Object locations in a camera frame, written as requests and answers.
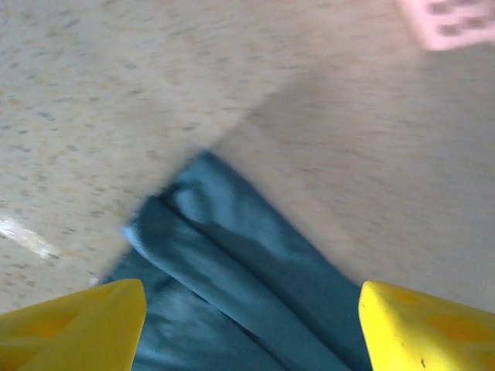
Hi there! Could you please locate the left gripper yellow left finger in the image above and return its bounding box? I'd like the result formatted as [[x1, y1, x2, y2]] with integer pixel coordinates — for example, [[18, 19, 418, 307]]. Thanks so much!
[[0, 278, 148, 371]]

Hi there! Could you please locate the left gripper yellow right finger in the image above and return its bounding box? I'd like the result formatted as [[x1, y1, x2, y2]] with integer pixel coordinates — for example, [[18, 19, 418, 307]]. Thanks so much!
[[358, 281, 495, 371]]

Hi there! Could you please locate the blue-grey t-shirt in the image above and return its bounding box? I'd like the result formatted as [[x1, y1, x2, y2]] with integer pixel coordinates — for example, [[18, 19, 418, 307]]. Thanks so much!
[[98, 149, 374, 371]]

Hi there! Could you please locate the pink plastic basket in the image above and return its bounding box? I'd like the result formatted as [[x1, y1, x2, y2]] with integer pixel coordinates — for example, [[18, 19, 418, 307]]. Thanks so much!
[[400, 0, 495, 52]]

